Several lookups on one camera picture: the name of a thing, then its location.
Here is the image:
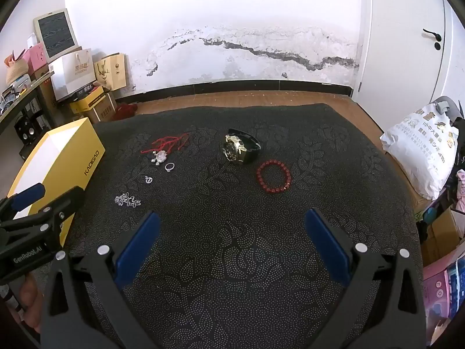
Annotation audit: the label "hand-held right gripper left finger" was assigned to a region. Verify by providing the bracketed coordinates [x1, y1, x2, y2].
[40, 210, 162, 349]

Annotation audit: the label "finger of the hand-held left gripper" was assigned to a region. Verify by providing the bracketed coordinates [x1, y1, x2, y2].
[11, 186, 85, 241]
[0, 183, 47, 219]

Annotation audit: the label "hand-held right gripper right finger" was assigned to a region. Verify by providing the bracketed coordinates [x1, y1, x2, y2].
[304, 207, 425, 349]

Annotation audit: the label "silver chain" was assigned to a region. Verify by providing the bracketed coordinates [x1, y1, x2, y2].
[115, 192, 142, 210]

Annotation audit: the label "yellow cardboard box white inside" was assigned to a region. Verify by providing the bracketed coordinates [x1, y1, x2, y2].
[7, 117, 107, 248]

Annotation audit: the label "red string necklace silver pendant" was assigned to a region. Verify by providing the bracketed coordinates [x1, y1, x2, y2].
[141, 133, 190, 167]

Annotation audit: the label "black and gold wristwatch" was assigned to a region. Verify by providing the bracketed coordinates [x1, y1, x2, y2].
[220, 128, 263, 164]

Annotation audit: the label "person's left hand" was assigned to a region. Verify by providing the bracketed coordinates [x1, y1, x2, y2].
[15, 273, 47, 334]

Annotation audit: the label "black speaker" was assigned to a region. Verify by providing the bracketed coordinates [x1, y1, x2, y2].
[14, 114, 41, 145]

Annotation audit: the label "black desk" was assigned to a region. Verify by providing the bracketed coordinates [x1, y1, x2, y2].
[0, 76, 56, 136]

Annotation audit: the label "yellow and black carton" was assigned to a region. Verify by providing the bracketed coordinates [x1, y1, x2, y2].
[69, 92, 117, 115]

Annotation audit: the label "flat black box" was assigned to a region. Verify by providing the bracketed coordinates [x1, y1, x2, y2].
[56, 86, 106, 104]

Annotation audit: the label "red cloth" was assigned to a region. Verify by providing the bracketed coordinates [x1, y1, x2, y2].
[115, 102, 139, 121]

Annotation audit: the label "large brown cardboard box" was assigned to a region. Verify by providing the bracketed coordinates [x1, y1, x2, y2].
[421, 206, 465, 267]

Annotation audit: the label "pink printed carton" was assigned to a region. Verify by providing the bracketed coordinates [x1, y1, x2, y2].
[421, 251, 465, 337]

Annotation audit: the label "white gift bag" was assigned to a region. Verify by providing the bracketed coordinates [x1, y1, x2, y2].
[48, 48, 98, 102]

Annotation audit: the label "pink box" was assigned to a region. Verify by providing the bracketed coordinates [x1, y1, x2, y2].
[22, 42, 50, 75]

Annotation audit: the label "white printed plastic bag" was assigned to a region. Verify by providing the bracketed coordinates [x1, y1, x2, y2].
[380, 97, 460, 200]

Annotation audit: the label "yellow and brown cardboard boxes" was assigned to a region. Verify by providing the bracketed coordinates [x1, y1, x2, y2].
[94, 53, 128, 91]

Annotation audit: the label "cream framed dark board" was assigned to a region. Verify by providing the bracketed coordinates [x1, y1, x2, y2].
[33, 8, 81, 60]

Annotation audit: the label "grey garment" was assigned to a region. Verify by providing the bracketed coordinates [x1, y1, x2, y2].
[432, 95, 465, 121]

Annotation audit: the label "white door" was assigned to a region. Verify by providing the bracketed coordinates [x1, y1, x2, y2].
[350, 0, 465, 119]

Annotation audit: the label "red bead bracelet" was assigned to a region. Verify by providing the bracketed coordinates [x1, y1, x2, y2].
[256, 159, 291, 194]

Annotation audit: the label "black door handle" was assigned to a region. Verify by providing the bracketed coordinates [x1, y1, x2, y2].
[422, 28, 443, 50]

